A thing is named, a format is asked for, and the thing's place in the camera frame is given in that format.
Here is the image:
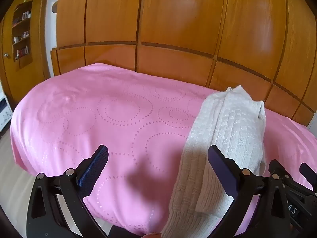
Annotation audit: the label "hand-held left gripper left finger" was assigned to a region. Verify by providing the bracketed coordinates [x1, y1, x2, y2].
[26, 144, 109, 238]

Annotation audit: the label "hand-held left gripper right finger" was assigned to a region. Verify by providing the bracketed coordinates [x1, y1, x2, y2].
[208, 145, 294, 238]

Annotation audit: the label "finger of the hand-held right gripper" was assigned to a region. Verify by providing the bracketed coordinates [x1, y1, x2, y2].
[299, 162, 317, 186]
[269, 159, 310, 191]

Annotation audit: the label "white knitted sweater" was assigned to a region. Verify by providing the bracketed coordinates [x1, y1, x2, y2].
[161, 85, 267, 238]

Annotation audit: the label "pink bedspread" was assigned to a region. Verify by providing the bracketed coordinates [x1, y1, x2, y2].
[10, 63, 317, 238]

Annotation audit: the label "white appliance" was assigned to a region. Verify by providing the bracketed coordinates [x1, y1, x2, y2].
[0, 95, 13, 131]

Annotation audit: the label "wooden door with shelf niche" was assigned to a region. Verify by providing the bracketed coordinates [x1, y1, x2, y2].
[0, 0, 50, 100]

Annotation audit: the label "rows of small bottles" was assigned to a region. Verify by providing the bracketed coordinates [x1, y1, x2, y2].
[12, 10, 31, 61]

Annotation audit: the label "wooden panelled wardrobe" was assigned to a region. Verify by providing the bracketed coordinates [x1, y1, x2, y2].
[51, 0, 317, 129]

